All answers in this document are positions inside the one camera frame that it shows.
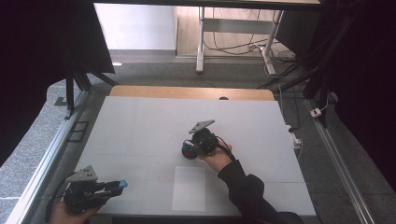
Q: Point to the white table cover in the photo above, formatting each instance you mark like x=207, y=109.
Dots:
x=155, y=124

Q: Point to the black metal stand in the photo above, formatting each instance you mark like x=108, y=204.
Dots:
x=70, y=90
x=320, y=77

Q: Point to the white metal desk frame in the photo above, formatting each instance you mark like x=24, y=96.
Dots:
x=236, y=26

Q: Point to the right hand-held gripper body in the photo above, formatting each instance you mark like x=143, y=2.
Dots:
x=205, y=140

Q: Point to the aluminium rail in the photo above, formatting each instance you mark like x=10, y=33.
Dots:
x=46, y=161
x=336, y=161

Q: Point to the wooden table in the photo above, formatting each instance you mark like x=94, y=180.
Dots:
x=186, y=92

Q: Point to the person's left hand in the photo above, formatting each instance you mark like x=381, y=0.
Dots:
x=67, y=216

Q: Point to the small white adapter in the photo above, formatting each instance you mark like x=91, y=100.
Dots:
x=316, y=112

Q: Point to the black curtain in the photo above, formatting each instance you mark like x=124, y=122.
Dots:
x=37, y=62
x=364, y=77

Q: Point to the white power strip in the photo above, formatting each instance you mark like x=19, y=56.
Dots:
x=295, y=140

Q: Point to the white paper sheet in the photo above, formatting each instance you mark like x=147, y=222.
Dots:
x=189, y=188

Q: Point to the person's right hand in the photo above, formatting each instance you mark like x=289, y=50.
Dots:
x=218, y=160

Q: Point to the blue stamp cap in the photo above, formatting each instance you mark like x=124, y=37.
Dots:
x=123, y=184

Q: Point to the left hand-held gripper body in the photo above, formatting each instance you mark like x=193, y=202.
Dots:
x=81, y=194

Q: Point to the round red ink pad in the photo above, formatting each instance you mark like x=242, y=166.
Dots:
x=188, y=154

